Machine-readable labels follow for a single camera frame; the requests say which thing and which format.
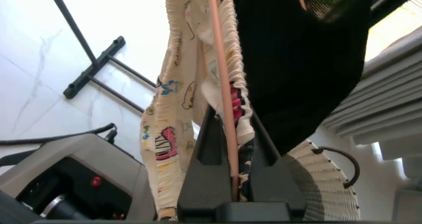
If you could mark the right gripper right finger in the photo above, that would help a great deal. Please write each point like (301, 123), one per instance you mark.
(273, 184)

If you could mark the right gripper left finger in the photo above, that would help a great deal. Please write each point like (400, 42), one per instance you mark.
(204, 184)

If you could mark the cream printed garment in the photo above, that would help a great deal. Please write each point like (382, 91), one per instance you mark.
(171, 118)

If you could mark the black garment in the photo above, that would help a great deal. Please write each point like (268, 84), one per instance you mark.
(296, 69)

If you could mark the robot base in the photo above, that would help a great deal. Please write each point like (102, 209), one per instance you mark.
(76, 181)

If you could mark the white laundry basket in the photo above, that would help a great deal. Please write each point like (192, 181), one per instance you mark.
(319, 184)

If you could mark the black clothes rack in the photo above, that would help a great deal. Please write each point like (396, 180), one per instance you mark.
(95, 62)

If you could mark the grey curtain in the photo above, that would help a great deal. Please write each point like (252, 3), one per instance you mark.
(389, 102)

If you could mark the window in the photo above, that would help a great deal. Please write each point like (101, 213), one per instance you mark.
(392, 6)

